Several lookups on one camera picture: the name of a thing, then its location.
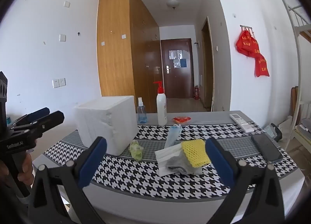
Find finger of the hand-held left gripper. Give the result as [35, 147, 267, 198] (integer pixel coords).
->
[11, 107, 51, 127]
[10, 110, 65, 139]

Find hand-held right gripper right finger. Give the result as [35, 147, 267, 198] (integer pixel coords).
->
[205, 137, 286, 224]

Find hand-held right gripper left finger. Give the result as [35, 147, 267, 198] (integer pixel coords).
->
[27, 136, 108, 224]

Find yellow foam net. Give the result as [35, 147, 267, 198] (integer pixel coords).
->
[181, 140, 211, 167]

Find grey plastic bag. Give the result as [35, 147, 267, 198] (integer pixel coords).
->
[165, 156, 203, 175]

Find white foam box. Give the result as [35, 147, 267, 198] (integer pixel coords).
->
[73, 96, 138, 156]

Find blue face mask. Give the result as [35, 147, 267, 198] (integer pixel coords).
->
[164, 124, 183, 149]

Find white face mask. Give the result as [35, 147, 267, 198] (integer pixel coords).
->
[155, 144, 185, 177]

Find person's left hand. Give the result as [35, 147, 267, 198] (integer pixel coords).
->
[15, 151, 35, 187]

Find houndstooth tablecloth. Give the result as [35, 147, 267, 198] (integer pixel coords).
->
[42, 111, 305, 201]

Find green crumpled wrapper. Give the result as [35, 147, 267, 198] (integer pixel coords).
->
[129, 140, 144, 161]

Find white remote control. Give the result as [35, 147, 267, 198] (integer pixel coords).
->
[230, 113, 254, 133]

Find black smartphone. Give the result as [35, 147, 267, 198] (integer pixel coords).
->
[251, 134, 284, 164]

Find red snack packet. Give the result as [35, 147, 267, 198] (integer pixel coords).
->
[172, 116, 192, 124]

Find blue spray bottle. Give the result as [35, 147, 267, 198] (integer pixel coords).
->
[137, 97, 147, 124]

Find black curved object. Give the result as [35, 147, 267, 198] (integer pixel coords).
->
[271, 123, 283, 142]

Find white pump bottle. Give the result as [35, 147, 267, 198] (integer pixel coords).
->
[153, 81, 168, 126]

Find dark brown entry door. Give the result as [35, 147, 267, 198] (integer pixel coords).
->
[160, 39, 194, 99]

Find wooden side door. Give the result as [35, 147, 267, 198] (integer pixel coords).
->
[201, 17, 215, 112]

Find wooden boards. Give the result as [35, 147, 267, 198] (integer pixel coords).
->
[292, 87, 300, 117]

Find wooden wardrobe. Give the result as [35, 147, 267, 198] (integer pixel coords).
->
[97, 0, 163, 114]

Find red printed bag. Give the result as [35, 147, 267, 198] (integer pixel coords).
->
[235, 30, 259, 58]
[255, 54, 270, 78]

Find grey door notice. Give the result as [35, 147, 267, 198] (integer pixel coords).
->
[169, 49, 183, 60]

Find white metal bed frame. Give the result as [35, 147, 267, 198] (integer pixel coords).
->
[281, 0, 311, 151]

